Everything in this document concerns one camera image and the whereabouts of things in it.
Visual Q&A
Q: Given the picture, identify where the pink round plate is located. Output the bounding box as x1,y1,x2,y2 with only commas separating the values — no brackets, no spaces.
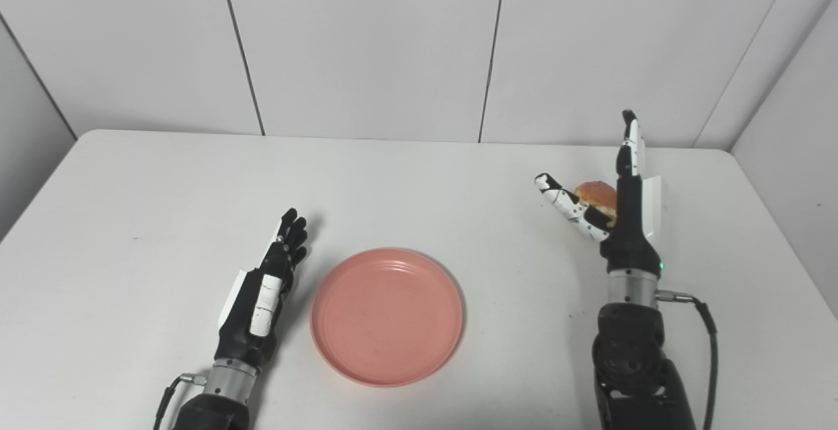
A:
310,247,464,388

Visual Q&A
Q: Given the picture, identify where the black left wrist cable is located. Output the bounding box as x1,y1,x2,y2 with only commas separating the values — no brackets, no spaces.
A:
153,372,208,430

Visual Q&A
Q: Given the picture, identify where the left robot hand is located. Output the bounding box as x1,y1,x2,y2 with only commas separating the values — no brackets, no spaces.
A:
214,207,309,373

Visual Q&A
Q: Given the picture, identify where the cream puff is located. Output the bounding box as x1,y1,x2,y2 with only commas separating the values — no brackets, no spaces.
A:
574,181,618,228

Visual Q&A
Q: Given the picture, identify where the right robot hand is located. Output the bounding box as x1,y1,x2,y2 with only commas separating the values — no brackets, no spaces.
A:
534,109,663,278

